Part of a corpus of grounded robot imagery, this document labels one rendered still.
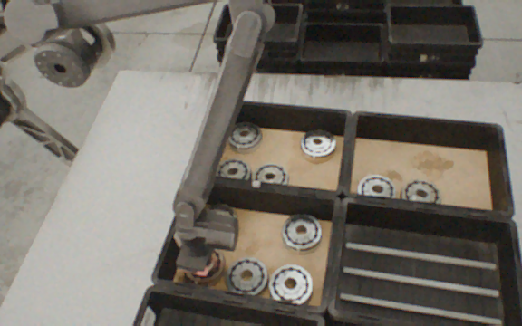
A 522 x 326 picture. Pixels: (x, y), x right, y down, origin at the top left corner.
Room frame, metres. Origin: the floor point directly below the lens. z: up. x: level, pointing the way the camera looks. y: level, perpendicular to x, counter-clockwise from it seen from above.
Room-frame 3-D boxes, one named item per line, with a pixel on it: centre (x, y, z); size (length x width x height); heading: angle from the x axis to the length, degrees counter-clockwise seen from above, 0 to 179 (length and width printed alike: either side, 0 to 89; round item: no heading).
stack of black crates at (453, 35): (1.69, -0.84, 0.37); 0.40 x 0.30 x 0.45; 76
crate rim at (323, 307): (0.53, 0.06, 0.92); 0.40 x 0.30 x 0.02; 72
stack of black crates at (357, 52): (1.79, -0.45, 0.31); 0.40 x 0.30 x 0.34; 76
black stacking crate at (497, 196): (0.69, -0.41, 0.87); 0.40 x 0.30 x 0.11; 72
